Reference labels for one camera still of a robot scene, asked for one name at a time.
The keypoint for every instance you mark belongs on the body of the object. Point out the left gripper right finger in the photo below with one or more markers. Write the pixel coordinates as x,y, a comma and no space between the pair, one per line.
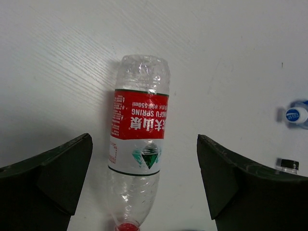
243,195

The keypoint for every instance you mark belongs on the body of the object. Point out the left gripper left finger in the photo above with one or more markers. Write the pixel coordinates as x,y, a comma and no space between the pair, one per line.
42,193

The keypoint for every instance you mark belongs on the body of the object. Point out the small pepsi label bottle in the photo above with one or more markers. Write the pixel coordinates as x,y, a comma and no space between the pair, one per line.
287,165

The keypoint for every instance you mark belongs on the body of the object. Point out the red label water bottle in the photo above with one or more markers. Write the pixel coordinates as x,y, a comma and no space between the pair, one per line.
138,125

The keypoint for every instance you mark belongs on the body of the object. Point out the blue label bottle lying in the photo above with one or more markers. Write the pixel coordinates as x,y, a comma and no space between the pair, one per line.
295,115

